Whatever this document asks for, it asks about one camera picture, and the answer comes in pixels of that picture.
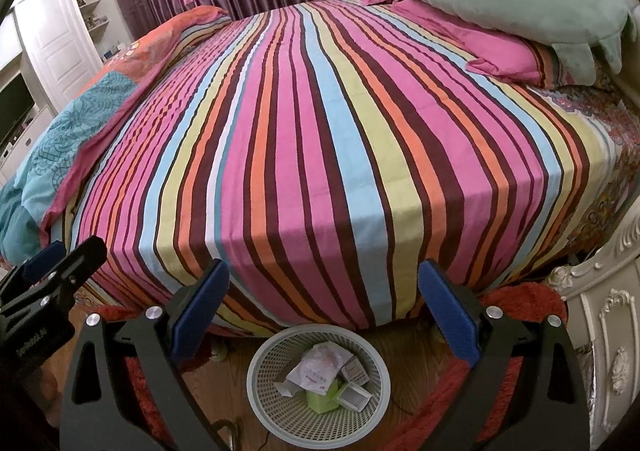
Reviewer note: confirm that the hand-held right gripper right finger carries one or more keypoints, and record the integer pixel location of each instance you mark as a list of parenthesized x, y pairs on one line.
[(450, 316)]

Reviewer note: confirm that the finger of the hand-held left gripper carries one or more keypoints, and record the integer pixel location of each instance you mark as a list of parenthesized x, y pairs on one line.
[(45, 261), (80, 266)]

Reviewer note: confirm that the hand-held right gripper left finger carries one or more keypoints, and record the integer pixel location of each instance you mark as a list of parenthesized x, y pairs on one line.
[(197, 316)]

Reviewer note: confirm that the white printed carton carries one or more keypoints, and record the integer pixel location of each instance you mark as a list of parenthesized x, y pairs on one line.
[(356, 371)]

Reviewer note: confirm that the white plastic mesh basket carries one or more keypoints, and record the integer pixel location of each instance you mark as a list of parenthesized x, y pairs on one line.
[(270, 411)]

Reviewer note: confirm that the light green box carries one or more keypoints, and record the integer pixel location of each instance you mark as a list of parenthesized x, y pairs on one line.
[(352, 396), (320, 402)]

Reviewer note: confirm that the white plastic pouch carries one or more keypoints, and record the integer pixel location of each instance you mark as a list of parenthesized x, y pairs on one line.
[(320, 366)]

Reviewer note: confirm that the orange and teal quilt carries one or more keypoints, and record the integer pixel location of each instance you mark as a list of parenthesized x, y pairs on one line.
[(65, 131)]

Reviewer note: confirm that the white television cabinet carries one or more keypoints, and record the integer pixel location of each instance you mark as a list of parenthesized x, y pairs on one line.
[(15, 106)]

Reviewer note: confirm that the striped bedsheet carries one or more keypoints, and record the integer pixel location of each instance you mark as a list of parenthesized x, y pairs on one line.
[(325, 156)]

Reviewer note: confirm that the white wardrobe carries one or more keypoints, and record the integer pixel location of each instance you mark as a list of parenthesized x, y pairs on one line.
[(55, 41)]

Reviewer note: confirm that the floral bed skirt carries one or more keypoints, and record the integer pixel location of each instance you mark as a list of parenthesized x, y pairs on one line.
[(610, 156)]

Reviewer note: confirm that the large pink pillow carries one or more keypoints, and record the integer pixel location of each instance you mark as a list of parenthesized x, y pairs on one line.
[(475, 46)]

